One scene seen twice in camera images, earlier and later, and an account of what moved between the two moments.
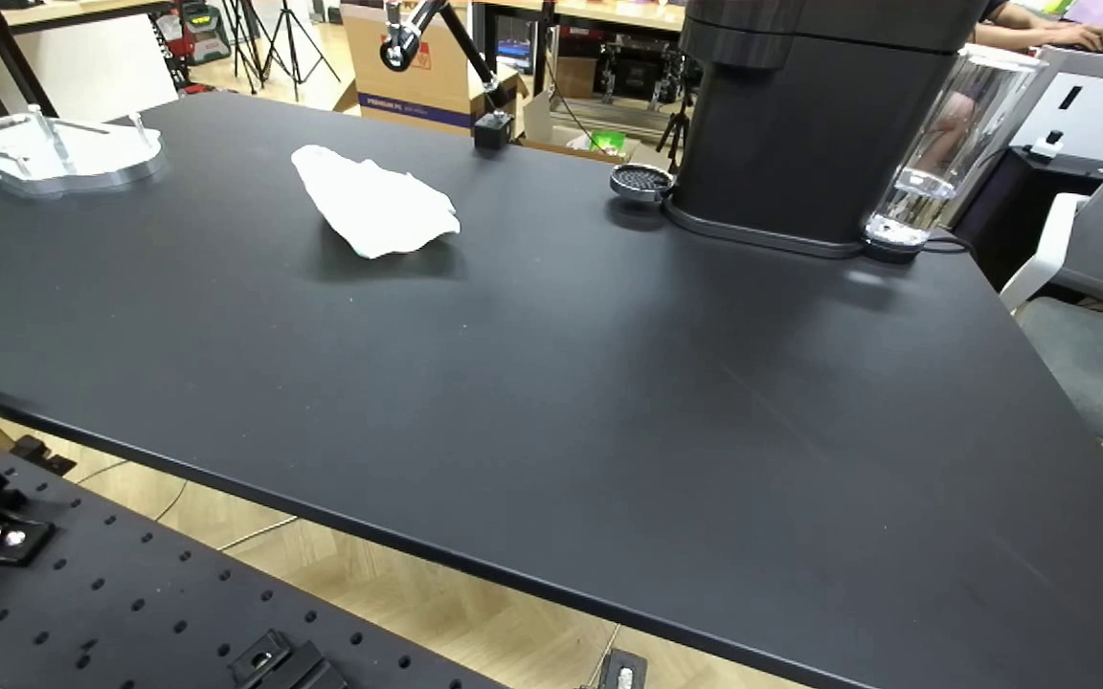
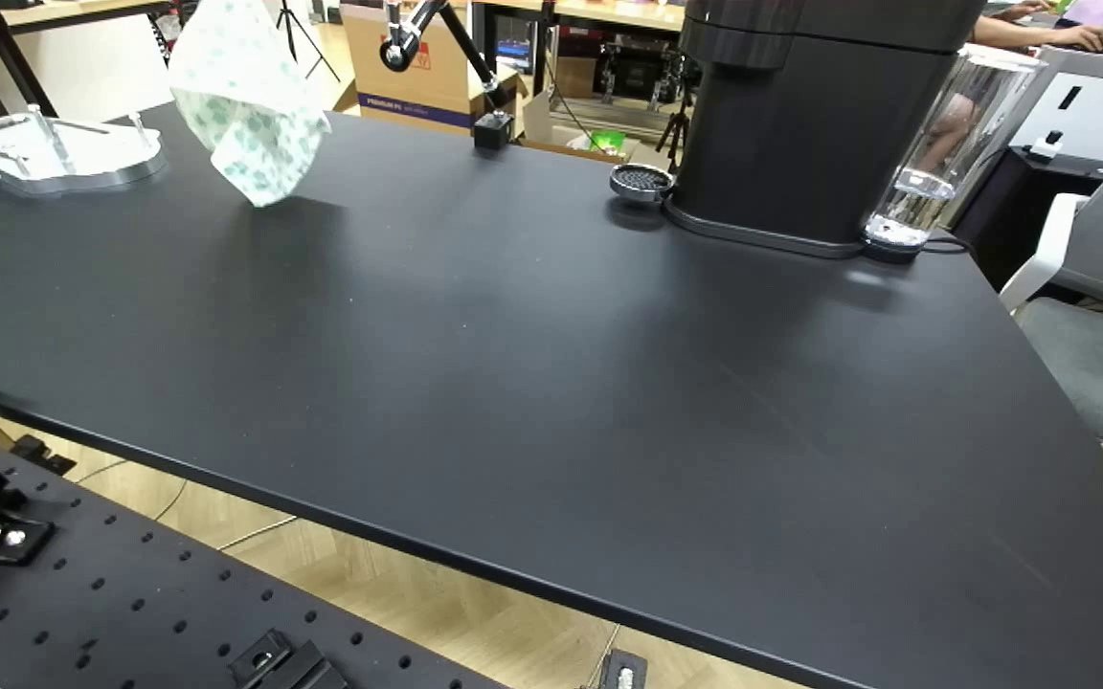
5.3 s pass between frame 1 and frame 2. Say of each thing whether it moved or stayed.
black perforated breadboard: stayed
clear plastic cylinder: stayed
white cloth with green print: moved
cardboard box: stayed
